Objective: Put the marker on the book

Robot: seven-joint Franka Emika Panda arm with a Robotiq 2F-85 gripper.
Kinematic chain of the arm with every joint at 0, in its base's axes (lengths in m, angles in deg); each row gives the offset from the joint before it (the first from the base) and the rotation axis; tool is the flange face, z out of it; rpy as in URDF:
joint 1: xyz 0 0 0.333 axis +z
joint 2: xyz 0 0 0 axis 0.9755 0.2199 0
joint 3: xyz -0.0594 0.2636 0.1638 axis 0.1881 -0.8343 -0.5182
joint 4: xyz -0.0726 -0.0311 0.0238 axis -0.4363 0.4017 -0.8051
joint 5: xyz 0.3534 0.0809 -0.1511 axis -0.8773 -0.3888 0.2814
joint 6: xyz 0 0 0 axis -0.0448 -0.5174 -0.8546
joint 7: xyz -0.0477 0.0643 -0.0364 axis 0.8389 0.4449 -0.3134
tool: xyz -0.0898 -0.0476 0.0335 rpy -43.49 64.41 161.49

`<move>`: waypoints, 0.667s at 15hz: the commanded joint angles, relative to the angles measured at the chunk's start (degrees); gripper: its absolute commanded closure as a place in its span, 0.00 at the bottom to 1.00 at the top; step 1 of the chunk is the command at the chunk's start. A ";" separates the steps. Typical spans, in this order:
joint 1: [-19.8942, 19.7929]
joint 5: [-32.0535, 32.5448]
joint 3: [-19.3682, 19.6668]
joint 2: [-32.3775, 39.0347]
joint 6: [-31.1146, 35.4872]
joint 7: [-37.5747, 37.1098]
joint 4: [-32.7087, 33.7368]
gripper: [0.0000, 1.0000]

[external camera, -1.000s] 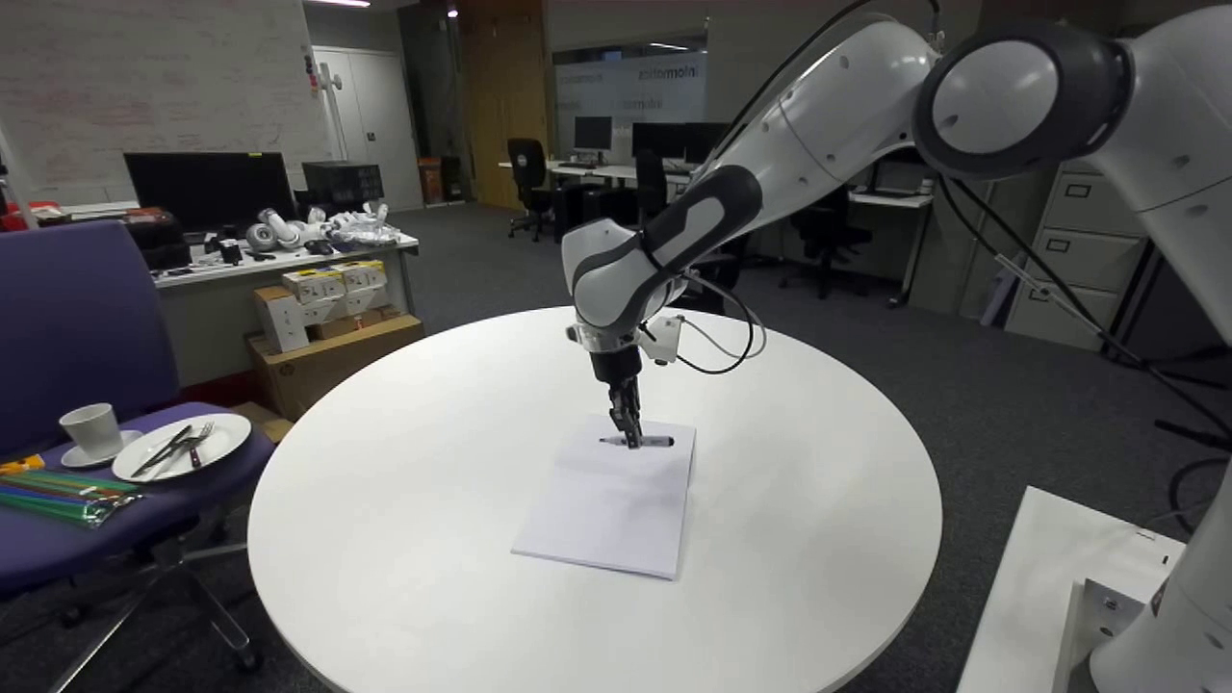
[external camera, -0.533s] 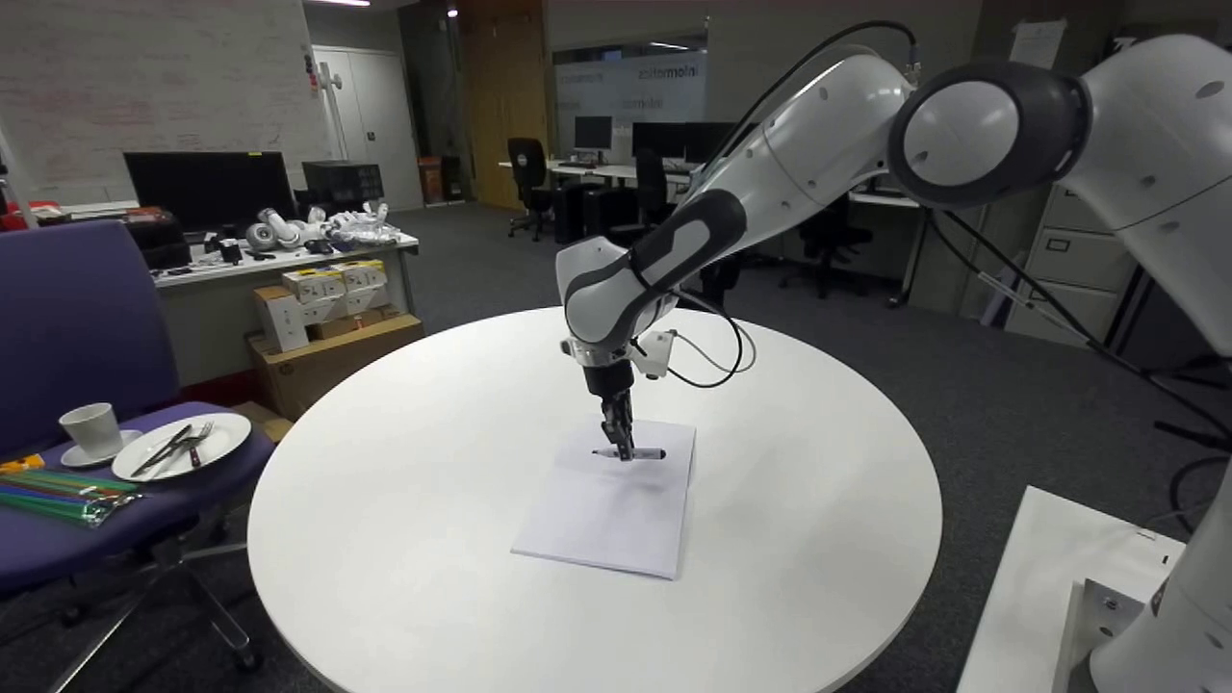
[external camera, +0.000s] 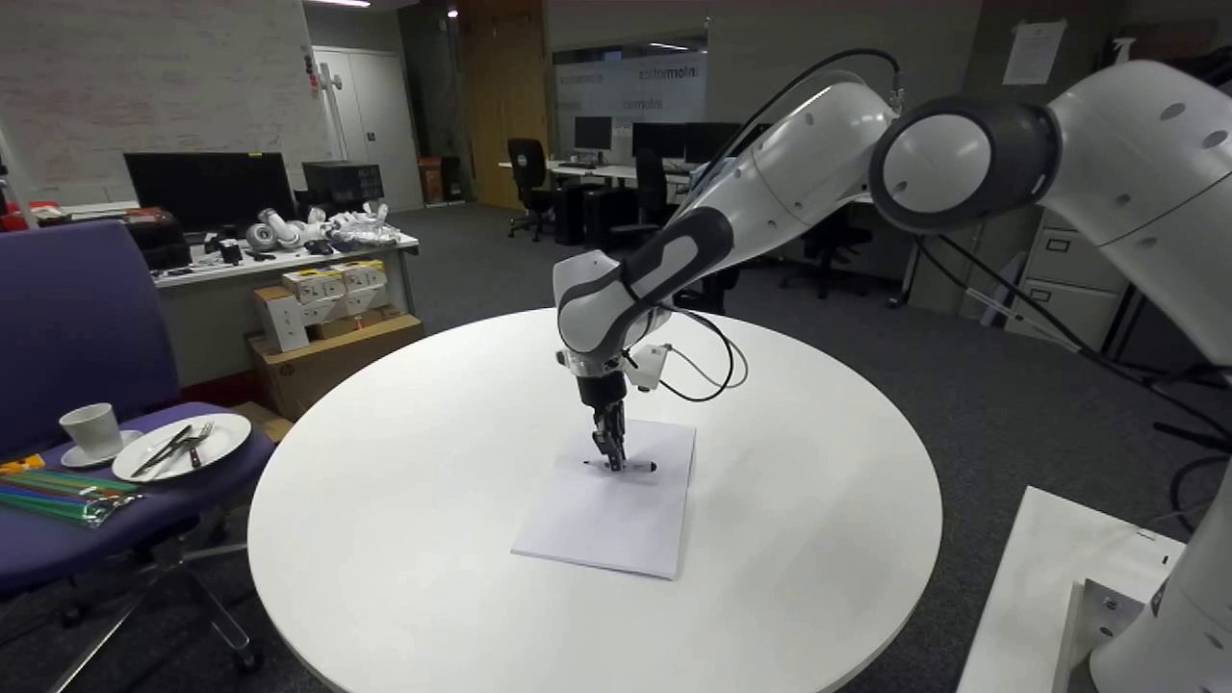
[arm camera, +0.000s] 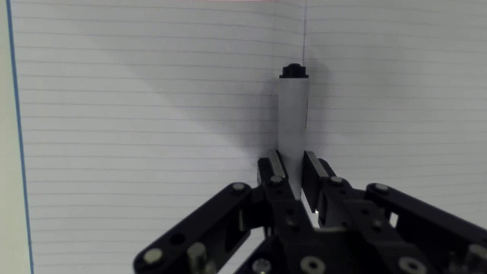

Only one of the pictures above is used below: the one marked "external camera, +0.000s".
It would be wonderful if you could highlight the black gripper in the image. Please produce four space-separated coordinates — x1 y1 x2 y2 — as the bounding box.
568 368 636 474

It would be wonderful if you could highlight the black office chair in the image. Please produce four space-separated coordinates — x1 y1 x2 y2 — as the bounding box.
502 133 556 247

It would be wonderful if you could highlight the wooden crate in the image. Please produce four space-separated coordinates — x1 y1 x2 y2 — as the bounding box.
245 311 425 424

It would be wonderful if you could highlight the clear plastic container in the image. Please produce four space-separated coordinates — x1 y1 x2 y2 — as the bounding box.
282 261 347 328
334 254 391 318

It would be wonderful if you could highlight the row of background monitors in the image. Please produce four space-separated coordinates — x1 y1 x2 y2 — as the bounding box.
568 112 773 169

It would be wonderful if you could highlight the white plastic bag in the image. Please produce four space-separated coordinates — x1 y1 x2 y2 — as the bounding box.
242 204 331 256
322 198 405 249

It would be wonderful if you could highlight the small cardboard box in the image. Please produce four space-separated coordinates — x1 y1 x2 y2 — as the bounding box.
248 282 310 358

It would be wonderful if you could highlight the small black monitor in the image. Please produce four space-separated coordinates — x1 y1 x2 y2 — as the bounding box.
301 159 384 219

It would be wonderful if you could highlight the white plate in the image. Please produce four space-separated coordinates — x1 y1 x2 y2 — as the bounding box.
106 409 259 483

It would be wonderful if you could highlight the white door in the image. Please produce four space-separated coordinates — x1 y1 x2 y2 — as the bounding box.
309 42 425 216

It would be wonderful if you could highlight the dark metal cutlery piece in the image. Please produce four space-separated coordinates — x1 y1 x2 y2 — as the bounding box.
126 424 197 481
175 424 214 474

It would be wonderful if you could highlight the white office desk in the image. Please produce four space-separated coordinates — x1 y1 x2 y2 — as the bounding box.
150 232 423 388

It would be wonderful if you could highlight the white robot mounting platform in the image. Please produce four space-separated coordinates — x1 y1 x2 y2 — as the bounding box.
956 481 1188 693

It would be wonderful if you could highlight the large black monitor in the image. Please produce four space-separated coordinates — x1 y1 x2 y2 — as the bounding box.
121 151 296 234

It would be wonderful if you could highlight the grey filing cabinet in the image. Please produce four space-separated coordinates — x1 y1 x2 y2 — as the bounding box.
1000 209 1135 352

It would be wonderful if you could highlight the white saucer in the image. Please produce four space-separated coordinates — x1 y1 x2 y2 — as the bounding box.
57 426 146 474

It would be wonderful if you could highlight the black box on desk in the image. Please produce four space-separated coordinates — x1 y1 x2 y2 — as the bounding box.
121 209 197 272

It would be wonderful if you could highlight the white cup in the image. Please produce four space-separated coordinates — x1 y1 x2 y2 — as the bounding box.
52 400 126 456

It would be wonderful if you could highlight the green packet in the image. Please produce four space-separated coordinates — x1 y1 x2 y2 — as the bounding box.
0 467 146 532

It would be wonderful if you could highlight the purple upholstered chair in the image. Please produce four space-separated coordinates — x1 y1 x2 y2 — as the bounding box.
0 219 282 693

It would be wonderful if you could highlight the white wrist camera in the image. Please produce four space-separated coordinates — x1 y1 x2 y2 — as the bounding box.
622 337 674 394

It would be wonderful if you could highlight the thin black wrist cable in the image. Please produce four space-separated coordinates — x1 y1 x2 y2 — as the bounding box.
649 302 754 409

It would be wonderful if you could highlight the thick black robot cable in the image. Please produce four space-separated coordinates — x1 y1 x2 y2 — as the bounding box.
918 232 1232 445

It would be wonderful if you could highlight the white paper wall notice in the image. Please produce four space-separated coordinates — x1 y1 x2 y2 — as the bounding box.
1000 14 1068 88

